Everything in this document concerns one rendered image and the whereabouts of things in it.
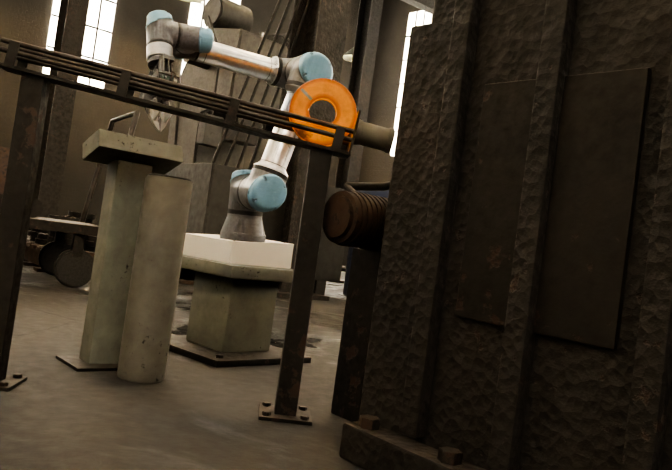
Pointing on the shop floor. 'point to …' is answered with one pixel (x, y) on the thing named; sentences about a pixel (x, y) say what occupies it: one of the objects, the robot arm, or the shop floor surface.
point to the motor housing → (365, 252)
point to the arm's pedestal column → (230, 323)
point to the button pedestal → (116, 240)
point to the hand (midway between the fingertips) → (158, 127)
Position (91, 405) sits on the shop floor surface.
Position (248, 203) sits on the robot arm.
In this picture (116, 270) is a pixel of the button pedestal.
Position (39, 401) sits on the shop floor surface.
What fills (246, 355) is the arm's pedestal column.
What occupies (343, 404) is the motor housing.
